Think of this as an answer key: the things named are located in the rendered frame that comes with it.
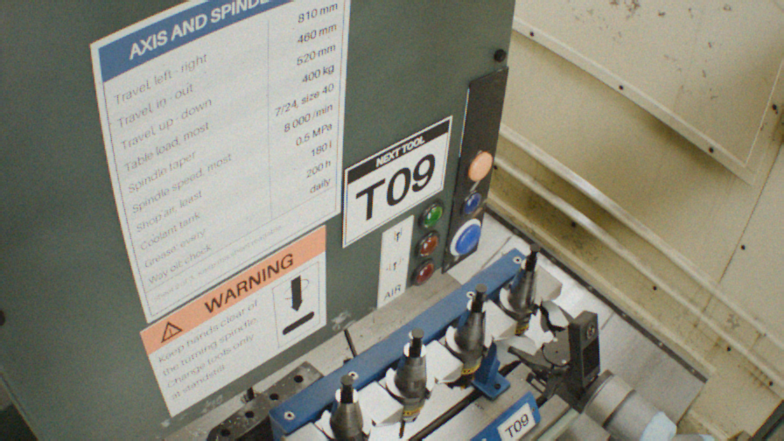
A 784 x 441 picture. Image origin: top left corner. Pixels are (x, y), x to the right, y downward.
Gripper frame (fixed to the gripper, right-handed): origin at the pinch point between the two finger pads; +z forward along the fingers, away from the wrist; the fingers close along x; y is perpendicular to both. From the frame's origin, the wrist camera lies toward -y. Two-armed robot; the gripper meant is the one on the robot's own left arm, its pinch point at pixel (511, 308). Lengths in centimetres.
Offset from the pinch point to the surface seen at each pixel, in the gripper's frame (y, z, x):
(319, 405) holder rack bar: -3.4, 3.2, -33.9
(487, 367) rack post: 22.7, 2.5, 4.0
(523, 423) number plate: 25.4, -10.1, 1.5
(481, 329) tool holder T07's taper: -6.9, -2.5, -11.1
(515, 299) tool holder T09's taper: -4.8, -1.2, -2.0
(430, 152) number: -51, -7, -33
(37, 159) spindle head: -65, -6, -61
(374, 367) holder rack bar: -3.4, 3.6, -24.1
